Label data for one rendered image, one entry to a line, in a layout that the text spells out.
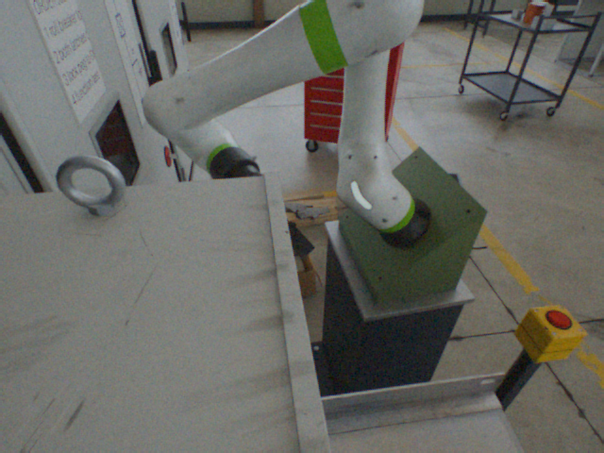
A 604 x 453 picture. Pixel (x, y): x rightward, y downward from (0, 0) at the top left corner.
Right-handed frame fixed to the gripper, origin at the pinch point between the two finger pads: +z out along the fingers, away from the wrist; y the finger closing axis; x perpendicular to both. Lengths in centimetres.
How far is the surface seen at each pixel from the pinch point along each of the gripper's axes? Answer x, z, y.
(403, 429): -8.5, 30.0, -24.5
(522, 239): 109, -17, -193
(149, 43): 6, -71, 10
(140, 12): 9, -72, 16
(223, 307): -5.6, 25.1, 36.0
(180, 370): -8.2, 27.3, 37.7
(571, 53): 471, -203, -404
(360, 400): -10.6, 22.6, -19.0
